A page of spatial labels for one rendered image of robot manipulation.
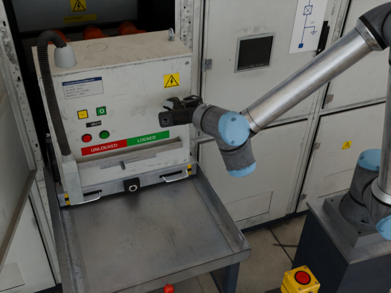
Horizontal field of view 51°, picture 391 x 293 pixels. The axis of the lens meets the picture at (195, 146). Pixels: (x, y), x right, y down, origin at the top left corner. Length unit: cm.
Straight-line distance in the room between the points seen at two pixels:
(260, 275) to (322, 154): 77
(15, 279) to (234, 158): 143
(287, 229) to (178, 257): 138
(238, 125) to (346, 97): 122
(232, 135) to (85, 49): 60
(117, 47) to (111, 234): 64
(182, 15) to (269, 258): 151
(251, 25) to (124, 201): 87
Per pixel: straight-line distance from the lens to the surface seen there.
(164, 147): 149
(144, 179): 160
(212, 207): 156
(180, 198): 159
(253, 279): 242
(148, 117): 144
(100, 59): 136
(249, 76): 185
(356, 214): 167
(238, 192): 229
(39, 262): 221
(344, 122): 240
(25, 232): 204
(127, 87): 136
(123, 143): 148
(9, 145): 161
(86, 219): 156
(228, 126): 112
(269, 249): 256
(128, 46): 144
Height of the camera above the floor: 197
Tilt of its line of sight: 38 degrees down
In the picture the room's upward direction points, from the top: 2 degrees clockwise
